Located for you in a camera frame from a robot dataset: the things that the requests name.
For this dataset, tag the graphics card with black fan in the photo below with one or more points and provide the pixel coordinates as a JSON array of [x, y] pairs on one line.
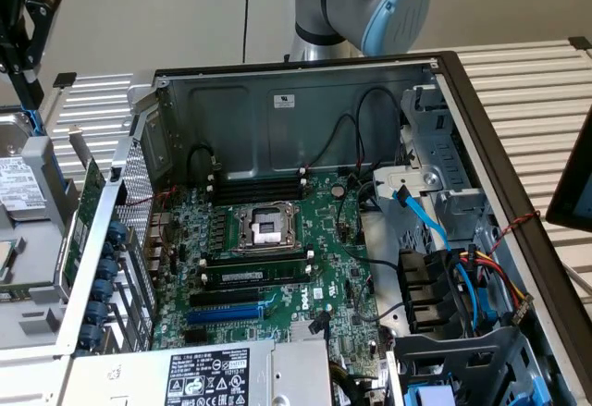
[[88, 193]]

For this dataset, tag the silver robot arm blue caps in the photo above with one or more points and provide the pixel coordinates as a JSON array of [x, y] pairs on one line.
[[342, 8]]

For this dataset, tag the black table end cap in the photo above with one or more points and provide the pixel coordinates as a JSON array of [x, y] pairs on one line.
[[65, 80], [580, 43]]

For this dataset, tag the hard disk with blue rails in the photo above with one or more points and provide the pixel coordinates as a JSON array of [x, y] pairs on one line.
[[16, 179]]

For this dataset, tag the grey parts rack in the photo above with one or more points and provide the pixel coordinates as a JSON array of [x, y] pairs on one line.
[[37, 249]]

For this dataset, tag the blue card retention clip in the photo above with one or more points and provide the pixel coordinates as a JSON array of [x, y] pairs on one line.
[[98, 310], [107, 269], [118, 231], [108, 250], [102, 289], [90, 335]]

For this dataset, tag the silver CPU chip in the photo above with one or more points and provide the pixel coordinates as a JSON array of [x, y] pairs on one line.
[[9, 260]]

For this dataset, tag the open grey PC case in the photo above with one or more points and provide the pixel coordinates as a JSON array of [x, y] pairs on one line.
[[231, 124]]

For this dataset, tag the silver rear port block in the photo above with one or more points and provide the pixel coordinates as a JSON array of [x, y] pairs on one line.
[[157, 249]]

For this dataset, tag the black RAM slot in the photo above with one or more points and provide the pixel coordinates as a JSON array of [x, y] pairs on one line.
[[259, 192], [259, 198], [259, 186], [259, 258], [259, 180]]

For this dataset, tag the white case sticker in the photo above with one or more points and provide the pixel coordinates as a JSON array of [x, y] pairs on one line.
[[284, 101]]

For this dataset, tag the silver CPU socket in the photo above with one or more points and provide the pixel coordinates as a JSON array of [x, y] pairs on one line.
[[266, 228]]

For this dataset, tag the long black expansion slot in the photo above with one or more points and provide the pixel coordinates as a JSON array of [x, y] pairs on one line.
[[222, 298]]

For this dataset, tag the blue expansion slot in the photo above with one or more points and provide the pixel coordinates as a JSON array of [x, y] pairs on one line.
[[222, 316]]

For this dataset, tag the short black expansion slot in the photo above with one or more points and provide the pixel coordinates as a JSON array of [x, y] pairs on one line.
[[195, 336]]

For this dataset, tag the grey power supply with label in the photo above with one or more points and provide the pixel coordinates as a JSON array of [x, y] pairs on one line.
[[139, 373]]

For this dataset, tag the green RAM stick in slot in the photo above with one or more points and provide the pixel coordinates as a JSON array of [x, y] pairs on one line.
[[277, 273]]

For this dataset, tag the silver coin battery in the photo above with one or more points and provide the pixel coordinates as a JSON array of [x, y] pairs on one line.
[[338, 190]]

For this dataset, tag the green Dell motherboard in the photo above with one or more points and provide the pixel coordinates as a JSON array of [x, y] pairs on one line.
[[324, 249]]

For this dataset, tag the silver chipset heatsink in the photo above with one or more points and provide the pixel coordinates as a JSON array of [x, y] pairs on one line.
[[305, 331]]

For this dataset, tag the silver disk bay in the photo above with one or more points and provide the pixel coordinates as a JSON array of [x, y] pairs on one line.
[[444, 156]]

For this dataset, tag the dark grey disk cage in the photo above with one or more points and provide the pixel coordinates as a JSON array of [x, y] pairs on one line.
[[467, 355]]

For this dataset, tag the black monitor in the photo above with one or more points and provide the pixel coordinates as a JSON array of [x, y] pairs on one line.
[[573, 184]]

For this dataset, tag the black intrusion switch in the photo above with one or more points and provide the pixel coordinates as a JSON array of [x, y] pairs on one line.
[[116, 174]]

